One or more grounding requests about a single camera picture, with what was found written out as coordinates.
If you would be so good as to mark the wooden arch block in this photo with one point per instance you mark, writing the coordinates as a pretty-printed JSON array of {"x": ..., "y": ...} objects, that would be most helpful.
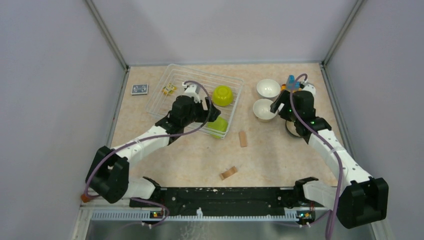
[{"x": 228, "y": 173}]

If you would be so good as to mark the white bowl with blue rim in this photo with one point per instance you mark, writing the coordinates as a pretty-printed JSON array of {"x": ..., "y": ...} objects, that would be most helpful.
[{"x": 268, "y": 88}]

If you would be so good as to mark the round lime green bowl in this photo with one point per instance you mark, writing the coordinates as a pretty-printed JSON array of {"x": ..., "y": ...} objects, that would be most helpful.
[{"x": 222, "y": 96}]

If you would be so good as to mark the light wooden block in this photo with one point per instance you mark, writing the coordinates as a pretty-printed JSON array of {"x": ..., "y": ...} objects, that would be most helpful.
[{"x": 243, "y": 139}]

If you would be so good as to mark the beige ceramic bowl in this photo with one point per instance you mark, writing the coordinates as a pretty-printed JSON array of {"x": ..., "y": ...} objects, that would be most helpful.
[{"x": 262, "y": 110}]

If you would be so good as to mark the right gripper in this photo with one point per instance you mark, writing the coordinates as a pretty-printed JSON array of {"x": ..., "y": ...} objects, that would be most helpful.
[{"x": 284, "y": 98}]

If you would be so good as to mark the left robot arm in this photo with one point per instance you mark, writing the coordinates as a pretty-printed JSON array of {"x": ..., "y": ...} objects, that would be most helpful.
[{"x": 109, "y": 173}]

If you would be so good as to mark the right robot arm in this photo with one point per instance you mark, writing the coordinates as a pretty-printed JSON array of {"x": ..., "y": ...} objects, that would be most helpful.
[{"x": 359, "y": 198}]

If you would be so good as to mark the playing card deck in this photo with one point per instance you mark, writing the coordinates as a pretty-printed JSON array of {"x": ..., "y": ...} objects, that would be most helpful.
[{"x": 139, "y": 89}]

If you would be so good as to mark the yellow owl toy block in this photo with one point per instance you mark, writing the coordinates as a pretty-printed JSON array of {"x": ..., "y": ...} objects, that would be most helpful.
[{"x": 169, "y": 89}]

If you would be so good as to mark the orange block on rail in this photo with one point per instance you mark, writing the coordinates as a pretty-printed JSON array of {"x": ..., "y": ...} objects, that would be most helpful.
[{"x": 85, "y": 198}]

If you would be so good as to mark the white wire dish rack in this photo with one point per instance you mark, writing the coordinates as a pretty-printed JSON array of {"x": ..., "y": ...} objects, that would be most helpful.
[{"x": 159, "y": 104}]

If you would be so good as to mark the blue toy block vehicle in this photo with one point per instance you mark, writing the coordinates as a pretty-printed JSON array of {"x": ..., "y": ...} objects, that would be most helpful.
[{"x": 293, "y": 84}]

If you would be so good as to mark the teal ceramic bowl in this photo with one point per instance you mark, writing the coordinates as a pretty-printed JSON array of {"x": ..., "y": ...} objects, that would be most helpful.
[{"x": 291, "y": 129}]

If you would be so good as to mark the square lime green bowl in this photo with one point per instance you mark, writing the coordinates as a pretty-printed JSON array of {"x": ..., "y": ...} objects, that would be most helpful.
[{"x": 218, "y": 128}]

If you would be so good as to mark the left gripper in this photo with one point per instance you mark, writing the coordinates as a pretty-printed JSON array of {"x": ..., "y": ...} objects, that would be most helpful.
[{"x": 204, "y": 113}]

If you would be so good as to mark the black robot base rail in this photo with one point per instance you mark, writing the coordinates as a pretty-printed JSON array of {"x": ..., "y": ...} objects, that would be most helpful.
[{"x": 230, "y": 201}]

